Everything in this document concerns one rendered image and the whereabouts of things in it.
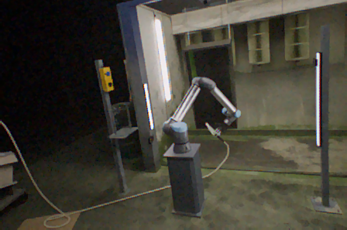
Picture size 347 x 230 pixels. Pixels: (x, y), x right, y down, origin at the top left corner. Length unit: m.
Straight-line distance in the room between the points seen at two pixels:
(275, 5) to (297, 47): 0.74
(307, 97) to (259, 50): 1.11
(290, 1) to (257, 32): 0.59
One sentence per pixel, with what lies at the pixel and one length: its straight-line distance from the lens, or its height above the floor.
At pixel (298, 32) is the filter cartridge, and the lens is 4.05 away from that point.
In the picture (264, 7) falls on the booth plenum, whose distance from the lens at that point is 3.99.
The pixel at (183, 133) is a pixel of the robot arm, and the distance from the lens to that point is 2.13.
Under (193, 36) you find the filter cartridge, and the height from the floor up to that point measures 1.88.
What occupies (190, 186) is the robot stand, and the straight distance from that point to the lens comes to 2.27.
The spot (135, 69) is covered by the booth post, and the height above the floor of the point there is 1.48.
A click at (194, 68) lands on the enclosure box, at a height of 1.36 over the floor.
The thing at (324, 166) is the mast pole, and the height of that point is 0.41.
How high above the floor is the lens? 1.56
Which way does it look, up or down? 11 degrees down
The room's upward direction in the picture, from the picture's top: 8 degrees counter-clockwise
